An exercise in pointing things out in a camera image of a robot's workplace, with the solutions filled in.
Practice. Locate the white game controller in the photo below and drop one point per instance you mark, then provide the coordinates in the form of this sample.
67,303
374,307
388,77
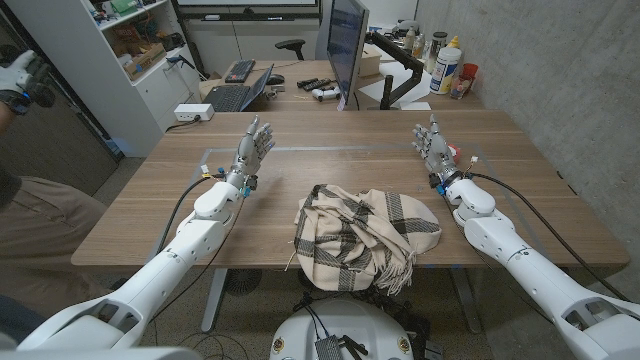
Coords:
326,93

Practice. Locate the grey mesh module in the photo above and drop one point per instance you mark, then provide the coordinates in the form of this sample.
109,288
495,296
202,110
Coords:
329,349

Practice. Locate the red cup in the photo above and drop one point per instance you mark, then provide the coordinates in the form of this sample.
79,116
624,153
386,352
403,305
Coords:
470,71

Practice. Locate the black office chair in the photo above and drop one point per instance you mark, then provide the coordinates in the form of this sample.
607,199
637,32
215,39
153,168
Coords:
291,46

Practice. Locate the person's white gloved hand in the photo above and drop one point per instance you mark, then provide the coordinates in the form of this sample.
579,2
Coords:
20,75

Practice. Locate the light wooden box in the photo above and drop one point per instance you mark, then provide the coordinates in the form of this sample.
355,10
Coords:
370,61

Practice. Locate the brown cardboard box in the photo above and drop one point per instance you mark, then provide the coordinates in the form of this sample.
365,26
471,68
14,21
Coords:
145,61

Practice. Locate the black remote control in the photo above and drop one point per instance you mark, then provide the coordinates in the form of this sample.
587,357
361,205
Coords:
306,82
321,85

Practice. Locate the red tape roll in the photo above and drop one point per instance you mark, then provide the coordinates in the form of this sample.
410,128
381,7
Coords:
455,151

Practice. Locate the wooden office desk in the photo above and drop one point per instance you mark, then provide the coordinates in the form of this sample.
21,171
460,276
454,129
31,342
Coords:
300,100

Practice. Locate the black computer mouse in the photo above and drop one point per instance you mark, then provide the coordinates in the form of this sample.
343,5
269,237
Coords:
275,79

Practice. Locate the white power strip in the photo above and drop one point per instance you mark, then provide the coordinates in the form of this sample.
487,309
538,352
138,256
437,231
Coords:
193,112

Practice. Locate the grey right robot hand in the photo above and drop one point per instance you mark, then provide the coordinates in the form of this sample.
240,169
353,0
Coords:
439,152

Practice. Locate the dark lidded jar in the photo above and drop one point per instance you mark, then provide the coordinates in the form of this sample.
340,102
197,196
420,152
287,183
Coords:
436,50

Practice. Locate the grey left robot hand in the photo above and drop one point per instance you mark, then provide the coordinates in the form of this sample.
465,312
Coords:
250,152

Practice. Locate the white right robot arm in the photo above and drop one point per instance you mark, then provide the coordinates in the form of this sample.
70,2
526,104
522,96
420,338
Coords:
525,270

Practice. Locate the black keyboard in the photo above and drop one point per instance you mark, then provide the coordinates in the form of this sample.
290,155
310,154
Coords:
240,71

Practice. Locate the white shelf cabinet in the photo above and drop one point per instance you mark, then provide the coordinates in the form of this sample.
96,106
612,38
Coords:
100,75

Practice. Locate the white wipes canister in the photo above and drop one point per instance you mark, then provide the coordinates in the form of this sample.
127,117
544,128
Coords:
444,72

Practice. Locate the black open laptop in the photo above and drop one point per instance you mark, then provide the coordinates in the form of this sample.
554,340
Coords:
230,97

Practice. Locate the grey table leg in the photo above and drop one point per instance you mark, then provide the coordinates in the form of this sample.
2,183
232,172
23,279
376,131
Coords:
466,300
214,300

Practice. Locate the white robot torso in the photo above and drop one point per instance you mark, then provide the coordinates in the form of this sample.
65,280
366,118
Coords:
345,320

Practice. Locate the white paper sheets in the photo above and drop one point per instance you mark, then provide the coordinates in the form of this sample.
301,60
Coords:
390,82

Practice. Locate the yellow capped bottle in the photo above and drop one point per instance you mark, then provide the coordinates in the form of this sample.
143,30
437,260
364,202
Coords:
453,42

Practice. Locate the large computer monitor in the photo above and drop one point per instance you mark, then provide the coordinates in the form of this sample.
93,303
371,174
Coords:
345,45

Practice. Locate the beige plaid fringed scarf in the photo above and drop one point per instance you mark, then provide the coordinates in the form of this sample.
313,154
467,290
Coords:
350,235

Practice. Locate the black round grille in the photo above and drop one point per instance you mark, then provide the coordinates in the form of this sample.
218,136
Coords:
242,281

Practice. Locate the person in tan trousers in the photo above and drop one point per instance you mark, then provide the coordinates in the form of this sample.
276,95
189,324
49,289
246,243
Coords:
45,235

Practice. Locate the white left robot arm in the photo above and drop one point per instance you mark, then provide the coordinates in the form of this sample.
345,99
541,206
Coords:
165,265

